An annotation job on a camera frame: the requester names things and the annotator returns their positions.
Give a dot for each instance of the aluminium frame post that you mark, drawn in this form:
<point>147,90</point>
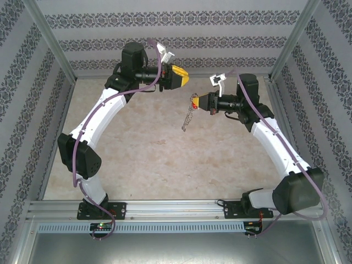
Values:
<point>50,38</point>
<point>292,38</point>

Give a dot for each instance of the aluminium side rail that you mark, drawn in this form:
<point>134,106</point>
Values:
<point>63,110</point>
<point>286,123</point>

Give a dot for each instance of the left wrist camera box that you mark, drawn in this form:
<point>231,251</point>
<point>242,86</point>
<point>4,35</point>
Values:
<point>166,55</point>

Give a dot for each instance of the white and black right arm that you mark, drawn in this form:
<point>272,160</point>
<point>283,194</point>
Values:
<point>275,148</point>

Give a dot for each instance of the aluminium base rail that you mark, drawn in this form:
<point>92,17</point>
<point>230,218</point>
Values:
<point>170,210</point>

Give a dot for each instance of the red key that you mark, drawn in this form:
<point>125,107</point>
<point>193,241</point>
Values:
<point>195,105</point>

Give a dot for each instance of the grey metal sheet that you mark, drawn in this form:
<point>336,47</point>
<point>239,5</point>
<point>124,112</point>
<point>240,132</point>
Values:
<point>176,250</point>

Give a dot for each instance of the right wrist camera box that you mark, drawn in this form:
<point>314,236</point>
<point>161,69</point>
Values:
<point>217,80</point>

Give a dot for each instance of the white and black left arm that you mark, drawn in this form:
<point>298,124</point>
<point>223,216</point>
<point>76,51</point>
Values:
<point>104,110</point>

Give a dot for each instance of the aluminium back rail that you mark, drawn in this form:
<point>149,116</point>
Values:
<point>200,74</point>

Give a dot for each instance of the small circuit board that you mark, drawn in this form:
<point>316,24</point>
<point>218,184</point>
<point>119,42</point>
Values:
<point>101,226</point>
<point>253,229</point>

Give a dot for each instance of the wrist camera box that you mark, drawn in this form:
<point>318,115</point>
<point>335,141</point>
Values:
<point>217,80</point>
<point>166,55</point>

